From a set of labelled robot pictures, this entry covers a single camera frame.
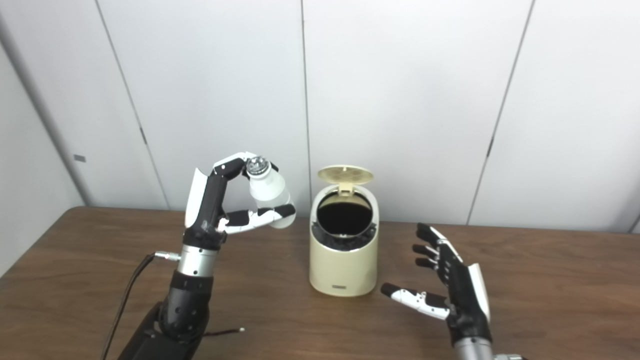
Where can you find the cream round bin lid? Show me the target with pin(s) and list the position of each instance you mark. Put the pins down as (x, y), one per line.
(345, 175)

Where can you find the black bin liner bag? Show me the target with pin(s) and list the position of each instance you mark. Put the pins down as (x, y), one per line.
(345, 215)

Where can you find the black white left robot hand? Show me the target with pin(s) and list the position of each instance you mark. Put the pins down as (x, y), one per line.
(207, 205)

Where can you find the cream-colored round bin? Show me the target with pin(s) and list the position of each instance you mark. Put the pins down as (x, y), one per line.
(342, 270)

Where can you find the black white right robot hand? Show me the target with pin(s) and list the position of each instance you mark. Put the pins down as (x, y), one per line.
(467, 300)

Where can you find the small grey wall label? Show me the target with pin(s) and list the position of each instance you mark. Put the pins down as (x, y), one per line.
(79, 158)

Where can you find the small white plastic bottle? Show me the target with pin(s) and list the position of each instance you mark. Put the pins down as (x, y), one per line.
(267, 190)

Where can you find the black wall panel hinge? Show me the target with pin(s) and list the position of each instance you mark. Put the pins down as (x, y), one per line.
(143, 136)
(490, 146)

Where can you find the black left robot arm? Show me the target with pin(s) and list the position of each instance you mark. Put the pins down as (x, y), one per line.
(187, 300)

